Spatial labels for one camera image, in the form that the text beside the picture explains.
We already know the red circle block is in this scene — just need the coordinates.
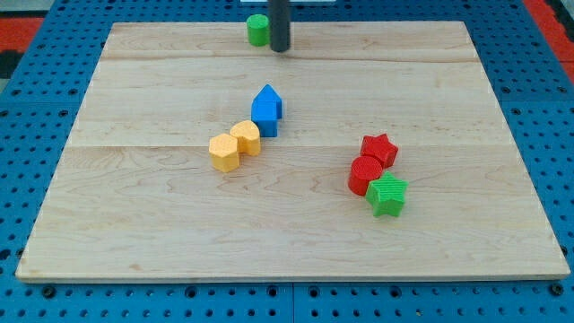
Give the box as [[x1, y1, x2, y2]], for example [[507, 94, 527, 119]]
[[347, 155, 383, 196]]

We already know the yellow hexagon block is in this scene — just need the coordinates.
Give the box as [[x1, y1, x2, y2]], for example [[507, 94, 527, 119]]
[[209, 134, 240, 172]]

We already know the red star block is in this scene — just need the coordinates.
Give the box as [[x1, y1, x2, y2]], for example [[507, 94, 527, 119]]
[[360, 134, 398, 169]]

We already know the light wooden board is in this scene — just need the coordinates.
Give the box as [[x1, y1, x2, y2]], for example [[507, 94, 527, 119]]
[[16, 21, 570, 284]]

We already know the yellow heart block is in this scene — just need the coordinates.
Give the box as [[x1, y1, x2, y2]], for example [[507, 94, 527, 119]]
[[230, 120, 261, 156]]

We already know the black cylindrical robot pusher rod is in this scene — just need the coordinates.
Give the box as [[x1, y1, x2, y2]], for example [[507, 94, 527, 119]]
[[268, 0, 291, 53]]

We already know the green star block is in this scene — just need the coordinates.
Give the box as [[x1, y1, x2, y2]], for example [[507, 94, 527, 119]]
[[365, 171, 409, 217]]

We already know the blue arrow-shaped block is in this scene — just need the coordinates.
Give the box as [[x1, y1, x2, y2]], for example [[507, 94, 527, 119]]
[[251, 84, 283, 137]]

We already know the green cylinder block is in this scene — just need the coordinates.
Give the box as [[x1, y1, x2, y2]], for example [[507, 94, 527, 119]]
[[246, 13, 270, 47]]

